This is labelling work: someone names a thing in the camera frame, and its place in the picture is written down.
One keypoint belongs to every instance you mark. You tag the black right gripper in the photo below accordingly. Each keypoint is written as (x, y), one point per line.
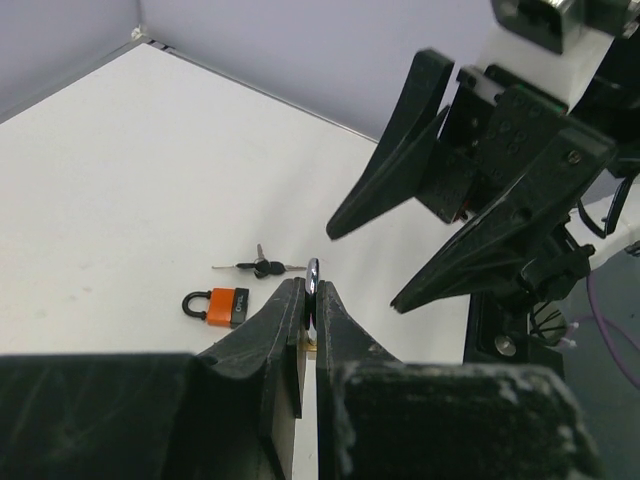
(487, 139)

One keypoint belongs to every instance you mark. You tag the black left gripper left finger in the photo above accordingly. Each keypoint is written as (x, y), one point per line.
(226, 413)

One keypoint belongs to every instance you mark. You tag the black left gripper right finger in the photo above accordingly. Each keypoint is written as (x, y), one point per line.
(380, 418)

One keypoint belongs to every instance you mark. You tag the orange black Opel padlock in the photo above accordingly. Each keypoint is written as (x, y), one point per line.
(226, 307)

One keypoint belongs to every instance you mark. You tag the brass long-shackle padlock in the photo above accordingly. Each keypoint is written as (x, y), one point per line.
(311, 288)

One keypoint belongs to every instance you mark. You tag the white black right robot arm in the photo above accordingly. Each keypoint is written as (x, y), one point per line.
(609, 109)

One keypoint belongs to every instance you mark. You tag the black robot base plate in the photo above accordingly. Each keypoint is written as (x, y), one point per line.
(494, 336)

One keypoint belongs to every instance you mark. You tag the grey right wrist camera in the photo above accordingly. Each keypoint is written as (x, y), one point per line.
(557, 46)

